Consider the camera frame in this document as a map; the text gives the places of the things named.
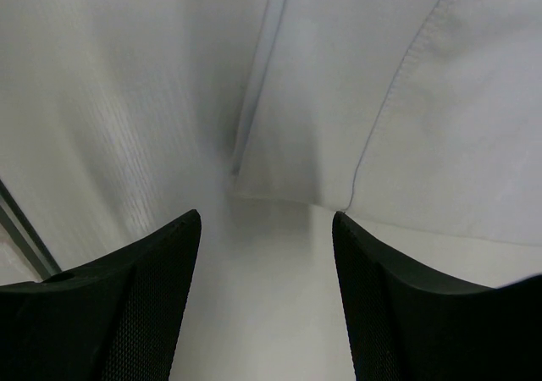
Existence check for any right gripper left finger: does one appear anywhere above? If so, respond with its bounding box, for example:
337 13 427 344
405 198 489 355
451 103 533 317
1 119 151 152
1 210 202 380

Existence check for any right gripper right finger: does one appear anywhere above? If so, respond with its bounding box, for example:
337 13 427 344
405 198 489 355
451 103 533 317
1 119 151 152
332 213 541 380

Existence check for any white skirt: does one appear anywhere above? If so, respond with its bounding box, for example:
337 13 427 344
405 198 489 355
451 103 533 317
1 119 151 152
232 0 541 246

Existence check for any aluminium table edge rail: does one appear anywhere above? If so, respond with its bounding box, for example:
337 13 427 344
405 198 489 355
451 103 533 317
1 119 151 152
1 182 62 279

